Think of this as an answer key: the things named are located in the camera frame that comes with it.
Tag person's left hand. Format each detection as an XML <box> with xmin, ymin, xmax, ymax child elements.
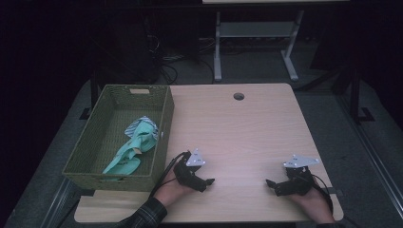
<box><xmin>154</xmin><ymin>172</ymin><xmax>193</xmax><ymax>208</ymax></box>

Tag hand-held gripper black cable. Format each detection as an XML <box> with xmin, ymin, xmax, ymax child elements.
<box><xmin>147</xmin><ymin>151</ymin><xmax>192</xmax><ymax>200</ymax></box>
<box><xmin>308</xmin><ymin>173</ymin><xmax>359</xmax><ymax>228</ymax></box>

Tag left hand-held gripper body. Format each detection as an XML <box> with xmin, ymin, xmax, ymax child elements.
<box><xmin>173</xmin><ymin>148</ymin><xmax>207</xmax><ymax>192</ymax></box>

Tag left hand-held gripper black cable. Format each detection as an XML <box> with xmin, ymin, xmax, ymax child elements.
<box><xmin>147</xmin><ymin>151</ymin><xmax>192</xmax><ymax>200</ymax></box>

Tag aluminium floor rail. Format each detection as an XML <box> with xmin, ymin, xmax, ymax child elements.
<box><xmin>336</xmin><ymin>94</ymin><xmax>403</xmax><ymax>220</ymax></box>
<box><xmin>40</xmin><ymin>178</ymin><xmax>81</xmax><ymax>228</ymax></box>

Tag grey tape strip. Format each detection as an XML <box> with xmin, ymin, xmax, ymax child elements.
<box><xmin>320</xmin><ymin>186</ymin><xmax>345</xmax><ymax>198</ymax></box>

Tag person's right hand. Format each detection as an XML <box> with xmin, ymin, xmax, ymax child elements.
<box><xmin>288</xmin><ymin>180</ymin><xmax>336</xmax><ymax>224</ymax></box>

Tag right hand-held gripper black cable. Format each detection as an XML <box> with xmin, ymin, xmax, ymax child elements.
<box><xmin>308</xmin><ymin>173</ymin><xmax>359</xmax><ymax>228</ymax></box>

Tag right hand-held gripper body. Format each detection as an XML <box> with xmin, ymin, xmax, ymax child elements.
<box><xmin>275</xmin><ymin>154</ymin><xmax>320</xmax><ymax>198</ymax></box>

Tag grey metal table frame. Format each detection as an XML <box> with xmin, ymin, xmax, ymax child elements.
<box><xmin>213</xmin><ymin>9</ymin><xmax>305</xmax><ymax>84</ymax></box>

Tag green woven basket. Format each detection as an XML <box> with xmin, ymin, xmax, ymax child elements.
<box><xmin>62</xmin><ymin>84</ymin><xmax>176</xmax><ymax>193</ymax></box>

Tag tangle of floor cables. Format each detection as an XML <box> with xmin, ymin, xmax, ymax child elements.
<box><xmin>148</xmin><ymin>32</ymin><xmax>217</xmax><ymax>86</ymax></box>

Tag mint green baby garment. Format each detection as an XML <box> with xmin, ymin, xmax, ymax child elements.
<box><xmin>102</xmin><ymin>115</ymin><xmax>160</xmax><ymax>177</ymax></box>

